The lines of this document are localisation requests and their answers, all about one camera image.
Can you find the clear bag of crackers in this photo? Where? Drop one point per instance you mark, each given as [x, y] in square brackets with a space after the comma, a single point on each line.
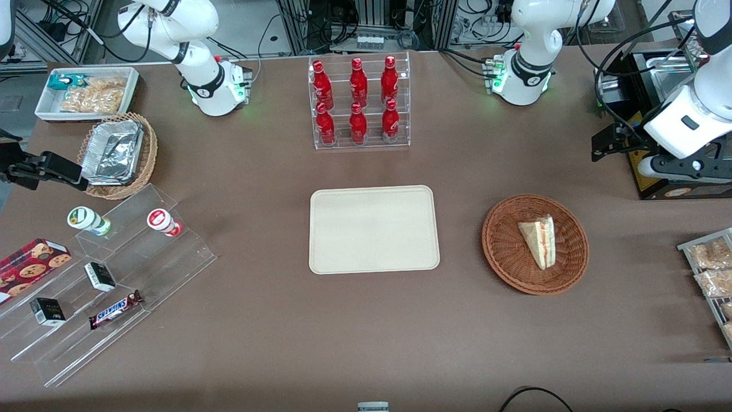
[91, 102]
[108, 83]

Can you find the red cola bottle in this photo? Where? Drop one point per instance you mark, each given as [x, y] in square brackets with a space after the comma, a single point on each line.
[389, 81]
[358, 126]
[390, 123]
[358, 83]
[321, 86]
[325, 127]

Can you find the white rectangular bin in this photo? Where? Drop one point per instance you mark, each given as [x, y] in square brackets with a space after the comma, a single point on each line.
[46, 109]

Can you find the aluminium foil tray stack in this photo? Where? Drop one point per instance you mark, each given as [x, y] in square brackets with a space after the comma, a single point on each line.
[111, 151]

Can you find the clear bag of pastry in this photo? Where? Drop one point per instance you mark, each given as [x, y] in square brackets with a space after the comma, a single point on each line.
[728, 332]
[726, 310]
[709, 254]
[715, 283]

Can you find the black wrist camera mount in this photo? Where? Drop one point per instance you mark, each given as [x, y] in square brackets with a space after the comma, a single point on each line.
[686, 167]

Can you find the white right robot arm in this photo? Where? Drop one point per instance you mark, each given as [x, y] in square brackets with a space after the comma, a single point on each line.
[194, 63]

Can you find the red chocolate cookie box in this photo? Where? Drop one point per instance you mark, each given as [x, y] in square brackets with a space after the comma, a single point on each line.
[28, 266]

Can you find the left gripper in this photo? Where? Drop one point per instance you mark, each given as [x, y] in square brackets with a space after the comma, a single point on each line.
[629, 138]

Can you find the triangular sandwich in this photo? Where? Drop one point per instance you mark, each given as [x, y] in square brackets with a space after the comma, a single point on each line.
[540, 240]

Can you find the large brown wicker basket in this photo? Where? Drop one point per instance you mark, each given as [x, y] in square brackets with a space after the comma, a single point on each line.
[509, 252]

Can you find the grey snack rack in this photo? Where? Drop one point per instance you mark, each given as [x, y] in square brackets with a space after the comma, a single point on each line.
[686, 247]

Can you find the red lid yogurt cup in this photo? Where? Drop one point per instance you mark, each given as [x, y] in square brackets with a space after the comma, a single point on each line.
[160, 220]

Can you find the teal snack packet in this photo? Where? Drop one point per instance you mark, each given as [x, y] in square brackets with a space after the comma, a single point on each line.
[63, 81]

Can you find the small tan wicker basket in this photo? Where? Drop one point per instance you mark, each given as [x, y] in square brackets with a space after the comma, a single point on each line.
[150, 149]

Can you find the grey device at table edge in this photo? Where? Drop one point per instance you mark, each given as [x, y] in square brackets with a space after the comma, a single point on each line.
[373, 407]

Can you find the aluminium equipment frame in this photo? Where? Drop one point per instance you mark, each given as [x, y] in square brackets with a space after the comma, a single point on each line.
[372, 17]

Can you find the beige rectangular tray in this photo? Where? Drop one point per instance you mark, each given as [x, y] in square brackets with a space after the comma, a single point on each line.
[372, 229]

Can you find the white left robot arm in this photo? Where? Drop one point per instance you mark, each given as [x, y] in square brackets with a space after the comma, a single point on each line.
[532, 28]

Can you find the green lid yogurt cup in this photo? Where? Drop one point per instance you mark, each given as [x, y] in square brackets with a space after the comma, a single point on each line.
[86, 218]

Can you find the clear acrylic stepped display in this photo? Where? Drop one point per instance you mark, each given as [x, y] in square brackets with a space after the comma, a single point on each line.
[148, 269]

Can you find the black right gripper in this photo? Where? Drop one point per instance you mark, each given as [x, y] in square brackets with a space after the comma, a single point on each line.
[11, 164]

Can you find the steel food pan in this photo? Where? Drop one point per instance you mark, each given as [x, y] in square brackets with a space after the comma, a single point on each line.
[669, 71]

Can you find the snickers chocolate bar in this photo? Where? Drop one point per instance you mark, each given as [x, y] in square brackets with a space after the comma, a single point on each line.
[114, 310]

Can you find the small black box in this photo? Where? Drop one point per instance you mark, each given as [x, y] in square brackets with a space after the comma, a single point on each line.
[47, 312]
[100, 276]

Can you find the clear acrylic bottle rack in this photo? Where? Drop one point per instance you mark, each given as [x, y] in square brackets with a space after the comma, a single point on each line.
[372, 143]

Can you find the black hot food display case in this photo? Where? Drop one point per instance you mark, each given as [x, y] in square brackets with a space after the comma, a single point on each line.
[657, 191]

